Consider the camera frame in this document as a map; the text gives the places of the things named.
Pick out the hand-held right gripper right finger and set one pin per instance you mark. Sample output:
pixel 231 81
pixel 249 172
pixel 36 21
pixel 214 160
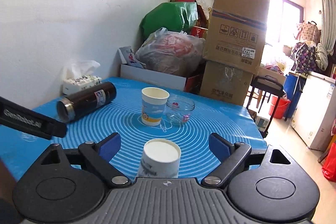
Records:
pixel 219 145

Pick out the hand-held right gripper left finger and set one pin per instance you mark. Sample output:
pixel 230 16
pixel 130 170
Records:
pixel 109 147

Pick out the white grey printed paper cup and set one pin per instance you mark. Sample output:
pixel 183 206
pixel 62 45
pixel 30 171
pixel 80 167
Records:
pixel 160 161

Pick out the white blue printed paper cup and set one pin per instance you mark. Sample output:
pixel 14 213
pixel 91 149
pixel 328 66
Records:
pixel 153 111

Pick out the blue ringed table mat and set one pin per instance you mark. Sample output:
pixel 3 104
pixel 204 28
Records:
pixel 199 132

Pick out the clear glass jar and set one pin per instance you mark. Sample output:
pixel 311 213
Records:
pixel 181 111

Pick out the dark brown thermos bottle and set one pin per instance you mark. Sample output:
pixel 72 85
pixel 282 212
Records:
pixel 86 100

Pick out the small cardboard box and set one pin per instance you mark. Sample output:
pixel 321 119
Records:
pixel 225 85

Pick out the red gift box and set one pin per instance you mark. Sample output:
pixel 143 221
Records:
pixel 193 83

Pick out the white tissue pack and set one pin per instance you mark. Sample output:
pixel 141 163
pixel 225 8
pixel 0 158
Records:
pixel 81 82

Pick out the red bucket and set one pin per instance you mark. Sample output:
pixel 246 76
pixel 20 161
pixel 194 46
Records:
pixel 279 108

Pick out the black stool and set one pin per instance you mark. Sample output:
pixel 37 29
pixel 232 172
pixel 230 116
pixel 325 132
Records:
pixel 273 85

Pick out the white flat box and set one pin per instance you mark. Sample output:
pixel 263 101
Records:
pixel 152 75

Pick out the blue barrel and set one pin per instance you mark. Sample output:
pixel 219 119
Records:
pixel 292 95

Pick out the small white paper bag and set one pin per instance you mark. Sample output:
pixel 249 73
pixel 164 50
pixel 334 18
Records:
pixel 130 56

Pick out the white chest freezer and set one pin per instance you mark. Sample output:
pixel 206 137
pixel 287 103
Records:
pixel 315 108

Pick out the clear plastic bag red contents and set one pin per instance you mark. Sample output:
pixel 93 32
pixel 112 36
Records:
pixel 170 53

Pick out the large cardboard box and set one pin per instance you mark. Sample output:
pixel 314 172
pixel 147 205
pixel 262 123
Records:
pixel 236 29

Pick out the purple patterned bag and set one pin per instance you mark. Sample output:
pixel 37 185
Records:
pixel 304 57

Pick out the green plastic bag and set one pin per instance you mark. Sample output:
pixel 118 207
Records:
pixel 165 16

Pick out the brown patterned luggage bag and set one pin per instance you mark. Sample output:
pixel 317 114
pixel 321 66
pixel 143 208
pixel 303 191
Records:
pixel 309 32

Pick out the beige curtain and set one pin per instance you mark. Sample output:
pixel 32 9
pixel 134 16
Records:
pixel 328 16

